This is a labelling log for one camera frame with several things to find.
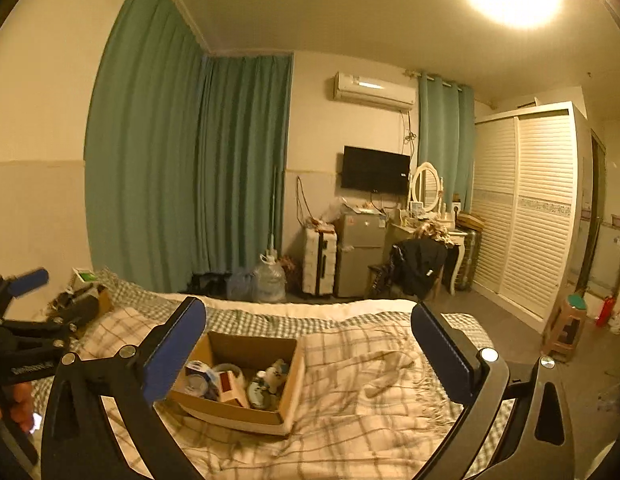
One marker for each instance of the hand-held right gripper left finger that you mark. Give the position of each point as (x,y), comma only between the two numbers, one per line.
(174,355)

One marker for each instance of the wide green curtain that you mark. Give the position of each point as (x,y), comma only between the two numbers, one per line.
(139,135)

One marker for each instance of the black wall television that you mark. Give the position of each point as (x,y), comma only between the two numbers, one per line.
(375,169)

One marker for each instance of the white oval mirror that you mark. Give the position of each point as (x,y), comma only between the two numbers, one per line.
(426,185)

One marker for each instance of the brown suitcase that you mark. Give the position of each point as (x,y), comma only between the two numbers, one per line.
(472,255)

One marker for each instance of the red fire extinguisher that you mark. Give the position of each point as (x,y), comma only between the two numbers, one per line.
(606,312)

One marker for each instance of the green and white box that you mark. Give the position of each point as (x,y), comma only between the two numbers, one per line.
(87,276)

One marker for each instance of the large water bottle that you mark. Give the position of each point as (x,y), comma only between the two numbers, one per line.
(270,282)

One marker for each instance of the person's left hand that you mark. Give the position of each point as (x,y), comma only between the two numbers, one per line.
(19,402)

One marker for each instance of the black jacket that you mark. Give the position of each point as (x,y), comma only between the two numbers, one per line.
(420,265)

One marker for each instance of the white tape roll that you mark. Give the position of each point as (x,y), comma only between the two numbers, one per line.
(262,395)

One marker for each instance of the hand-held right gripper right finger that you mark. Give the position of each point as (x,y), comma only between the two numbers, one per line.
(440,355)

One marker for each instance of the narrow green curtain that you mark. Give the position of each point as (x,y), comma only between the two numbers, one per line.
(445,130)

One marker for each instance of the red label medicine box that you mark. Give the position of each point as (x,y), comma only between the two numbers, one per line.
(232,390)

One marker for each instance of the white louvered wardrobe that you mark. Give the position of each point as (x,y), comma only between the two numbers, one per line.
(530,220)

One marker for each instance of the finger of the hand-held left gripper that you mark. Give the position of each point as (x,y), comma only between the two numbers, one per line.
(64,312)
(32,280)

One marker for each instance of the white air conditioner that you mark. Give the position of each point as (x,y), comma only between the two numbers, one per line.
(375,91)

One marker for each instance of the white pole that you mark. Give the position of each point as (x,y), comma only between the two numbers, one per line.
(273,210)

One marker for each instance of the plaid blanket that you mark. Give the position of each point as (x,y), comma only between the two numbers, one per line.
(350,425)

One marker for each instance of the dark chair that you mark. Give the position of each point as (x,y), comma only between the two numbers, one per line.
(376,277)

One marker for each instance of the small cardboard box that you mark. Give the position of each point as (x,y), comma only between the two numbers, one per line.
(99,305)

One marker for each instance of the white suitcase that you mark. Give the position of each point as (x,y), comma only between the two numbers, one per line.
(319,260)

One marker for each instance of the clear plastic bag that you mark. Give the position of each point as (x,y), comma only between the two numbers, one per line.
(340,211)

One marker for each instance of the bed with striped sheet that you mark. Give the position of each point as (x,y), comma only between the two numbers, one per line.
(300,310)

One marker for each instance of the white dressing table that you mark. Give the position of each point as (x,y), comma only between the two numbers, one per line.
(457,245)

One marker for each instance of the brown plastic stool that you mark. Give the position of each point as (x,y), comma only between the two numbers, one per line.
(565,327)

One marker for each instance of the silver small fridge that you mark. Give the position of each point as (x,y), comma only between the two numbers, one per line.
(360,255)

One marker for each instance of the blue plastic bag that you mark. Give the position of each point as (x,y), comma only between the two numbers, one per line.
(239,285)

